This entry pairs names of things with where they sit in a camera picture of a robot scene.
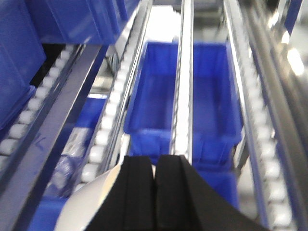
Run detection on white roller rail middle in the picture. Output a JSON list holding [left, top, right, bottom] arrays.
[[73, 0, 153, 192]]

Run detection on blue bin on rollers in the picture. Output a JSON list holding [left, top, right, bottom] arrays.
[[0, 0, 138, 128]]

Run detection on blue bin bottom centre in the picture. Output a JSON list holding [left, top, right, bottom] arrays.
[[197, 170, 239, 209]]

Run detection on blue bin below rails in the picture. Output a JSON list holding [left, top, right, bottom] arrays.
[[123, 41, 243, 172]]

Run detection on clear plastic bottle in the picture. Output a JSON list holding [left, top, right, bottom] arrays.
[[44, 127, 92, 198]]

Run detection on white roller rail right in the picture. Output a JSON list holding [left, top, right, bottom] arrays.
[[223, 0, 298, 231]]

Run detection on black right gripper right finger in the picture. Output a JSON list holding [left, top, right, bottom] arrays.
[[155, 155, 266, 231]]

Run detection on metal divider rail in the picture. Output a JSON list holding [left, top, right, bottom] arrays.
[[169, 0, 194, 164]]

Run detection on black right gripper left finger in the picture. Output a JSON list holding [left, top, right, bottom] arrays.
[[86, 156, 156, 231]]

